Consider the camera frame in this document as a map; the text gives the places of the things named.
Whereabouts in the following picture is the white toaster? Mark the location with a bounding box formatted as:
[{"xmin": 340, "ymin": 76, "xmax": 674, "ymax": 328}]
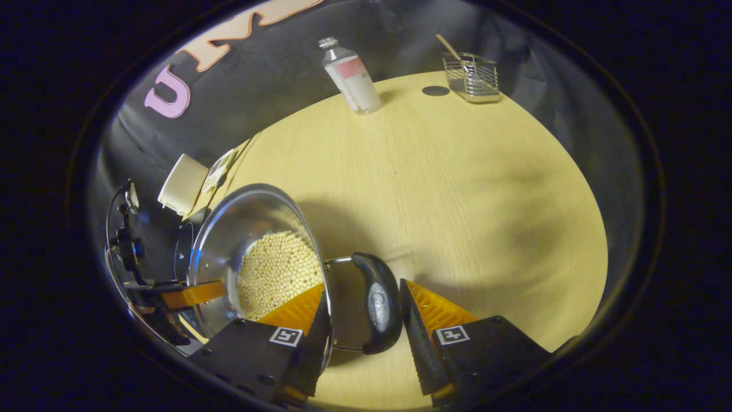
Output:
[{"xmin": 157, "ymin": 153, "xmax": 210, "ymax": 217}]

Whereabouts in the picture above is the black backdrop cloth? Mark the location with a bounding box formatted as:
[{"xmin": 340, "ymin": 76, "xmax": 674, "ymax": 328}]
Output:
[{"xmin": 86, "ymin": 0, "xmax": 647, "ymax": 344}]

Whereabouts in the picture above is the stainless steel pot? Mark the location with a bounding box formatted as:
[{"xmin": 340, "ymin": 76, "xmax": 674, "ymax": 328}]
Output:
[{"xmin": 188, "ymin": 183, "xmax": 403, "ymax": 370}]

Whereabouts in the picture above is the pile of soybeans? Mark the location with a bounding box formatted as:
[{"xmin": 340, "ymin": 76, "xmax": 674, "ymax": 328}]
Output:
[{"xmin": 237, "ymin": 231, "xmax": 325, "ymax": 321}]

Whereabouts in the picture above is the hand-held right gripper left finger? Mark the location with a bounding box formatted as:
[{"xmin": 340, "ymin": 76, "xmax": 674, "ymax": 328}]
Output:
[{"xmin": 189, "ymin": 283, "xmax": 332, "ymax": 404}]

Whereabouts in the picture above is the metal wire holder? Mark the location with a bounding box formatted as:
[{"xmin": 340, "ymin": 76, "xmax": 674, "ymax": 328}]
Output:
[{"xmin": 441, "ymin": 53, "xmax": 502, "ymax": 104}]

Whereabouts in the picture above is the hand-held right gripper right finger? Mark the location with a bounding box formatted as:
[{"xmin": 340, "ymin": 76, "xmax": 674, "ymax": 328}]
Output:
[{"xmin": 399, "ymin": 279, "xmax": 552, "ymax": 408}]

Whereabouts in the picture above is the black induction cooktop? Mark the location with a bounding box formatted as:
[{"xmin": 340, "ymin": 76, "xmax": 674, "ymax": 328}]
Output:
[{"xmin": 173, "ymin": 209, "xmax": 212, "ymax": 344}]

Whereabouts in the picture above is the wooden stick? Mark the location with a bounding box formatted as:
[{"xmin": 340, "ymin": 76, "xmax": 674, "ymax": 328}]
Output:
[{"xmin": 436, "ymin": 34, "xmax": 467, "ymax": 65}]

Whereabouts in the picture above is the sectioned snack plate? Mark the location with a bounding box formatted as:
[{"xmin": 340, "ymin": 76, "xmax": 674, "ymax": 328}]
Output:
[{"xmin": 200, "ymin": 149, "xmax": 236, "ymax": 195}]

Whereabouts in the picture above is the small bottle with red label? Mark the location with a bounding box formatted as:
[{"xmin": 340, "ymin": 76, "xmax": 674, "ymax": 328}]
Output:
[{"xmin": 319, "ymin": 37, "xmax": 383, "ymax": 115}]

